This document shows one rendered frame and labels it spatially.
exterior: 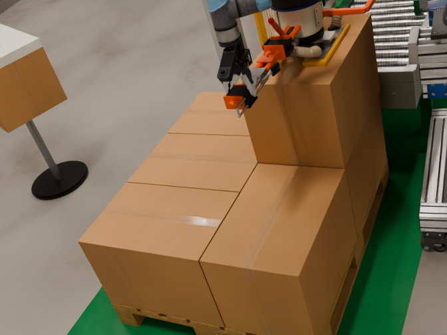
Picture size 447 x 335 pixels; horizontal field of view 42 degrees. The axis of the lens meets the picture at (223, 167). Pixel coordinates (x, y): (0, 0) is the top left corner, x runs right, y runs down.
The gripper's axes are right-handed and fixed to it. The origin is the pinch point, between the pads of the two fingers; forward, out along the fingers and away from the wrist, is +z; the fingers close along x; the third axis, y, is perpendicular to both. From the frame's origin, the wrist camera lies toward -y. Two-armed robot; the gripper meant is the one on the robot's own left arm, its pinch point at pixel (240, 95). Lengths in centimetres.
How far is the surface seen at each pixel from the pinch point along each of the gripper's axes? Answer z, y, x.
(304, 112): 26.2, 30.2, -7.8
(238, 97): -1.6, -3.7, -1.3
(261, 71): -1.0, 14.7, -1.7
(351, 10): 0, 64, -20
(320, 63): 11.9, 43.6, -12.3
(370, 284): 108, 18, -28
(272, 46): -2.0, 31.3, 0.5
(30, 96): 34, 50, 167
